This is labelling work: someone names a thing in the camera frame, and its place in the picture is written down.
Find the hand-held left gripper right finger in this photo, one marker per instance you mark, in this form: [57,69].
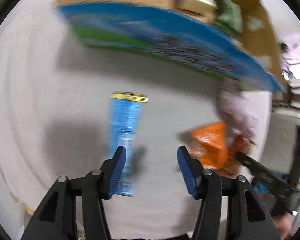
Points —
[187,166]

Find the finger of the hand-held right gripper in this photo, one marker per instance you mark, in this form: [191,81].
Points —
[261,170]

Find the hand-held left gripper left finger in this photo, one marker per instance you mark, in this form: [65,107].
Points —
[118,166]

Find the orange snack bag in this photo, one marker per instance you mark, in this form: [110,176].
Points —
[211,147]

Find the blue tube packet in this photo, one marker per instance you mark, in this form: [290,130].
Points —
[125,120]

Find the pale pink soft packet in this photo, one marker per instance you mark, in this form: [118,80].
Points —
[236,107]

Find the person's right hand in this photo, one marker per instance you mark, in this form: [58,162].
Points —
[286,226]

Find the grey chair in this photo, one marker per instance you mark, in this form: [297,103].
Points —
[281,140]

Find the white background shelf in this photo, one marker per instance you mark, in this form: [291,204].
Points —
[298,85]

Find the blue and green flat box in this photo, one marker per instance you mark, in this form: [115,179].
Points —
[165,40]

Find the large open cardboard box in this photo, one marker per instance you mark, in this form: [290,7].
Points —
[257,20]

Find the green packet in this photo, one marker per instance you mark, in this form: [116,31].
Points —
[228,15]

